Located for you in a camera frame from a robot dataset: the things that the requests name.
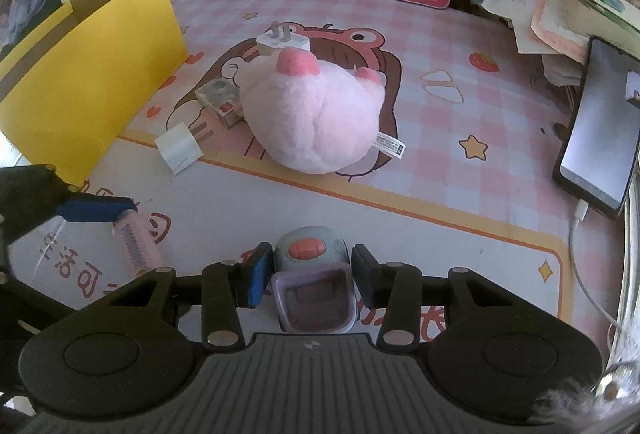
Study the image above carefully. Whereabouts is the pink comb case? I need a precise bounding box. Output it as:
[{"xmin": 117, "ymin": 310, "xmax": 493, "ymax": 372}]
[{"xmin": 113, "ymin": 210, "xmax": 164, "ymax": 278}]

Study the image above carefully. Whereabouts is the grey toy stapler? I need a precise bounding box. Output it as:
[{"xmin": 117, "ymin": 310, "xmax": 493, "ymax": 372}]
[{"xmin": 271, "ymin": 226, "xmax": 357, "ymax": 334}]

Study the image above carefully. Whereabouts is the yellow cardboard box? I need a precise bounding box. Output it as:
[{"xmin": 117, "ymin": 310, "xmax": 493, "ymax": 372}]
[{"xmin": 1, "ymin": 0, "xmax": 188, "ymax": 185}]

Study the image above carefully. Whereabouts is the white charger plug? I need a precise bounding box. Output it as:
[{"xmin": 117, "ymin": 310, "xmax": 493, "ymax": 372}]
[
  {"xmin": 256, "ymin": 22, "xmax": 310, "ymax": 56},
  {"xmin": 154, "ymin": 122, "xmax": 214, "ymax": 175}
]

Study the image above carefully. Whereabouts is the pink checkered table mat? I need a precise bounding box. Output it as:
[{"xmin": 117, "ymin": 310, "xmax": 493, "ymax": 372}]
[{"xmin": 1, "ymin": 0, "xmax": 623, "ymax": 344}]

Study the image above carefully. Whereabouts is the small beige cube box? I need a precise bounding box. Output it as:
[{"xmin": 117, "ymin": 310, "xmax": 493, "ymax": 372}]
[{"xmin": 195, "ymin": 78, "xmax": 243, "ymax": 128}]

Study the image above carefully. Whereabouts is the pink plush pig toy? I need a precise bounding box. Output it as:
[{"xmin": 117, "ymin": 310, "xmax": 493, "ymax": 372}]
[{"xmin": 233, "ymin": 47, "xmax": 399, "ymax": 176}]

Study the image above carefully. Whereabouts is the black smartphone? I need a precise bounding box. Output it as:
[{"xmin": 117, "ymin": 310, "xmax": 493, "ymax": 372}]
[{"xmin": 553, "ymin": 38, "xmax": 639, "ymax": 218}]

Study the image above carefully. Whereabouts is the stack of papers and books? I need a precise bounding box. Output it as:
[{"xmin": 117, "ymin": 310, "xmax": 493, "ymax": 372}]
[{"xmin": 482, "ymin": 0, "xmax": 639, "ymax": 85}]

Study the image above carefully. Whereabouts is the white charging cable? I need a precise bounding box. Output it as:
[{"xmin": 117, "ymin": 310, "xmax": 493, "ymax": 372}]
[{"xmin": 568, "ymin": 199, "xmax": 626, "ymax": 330}]

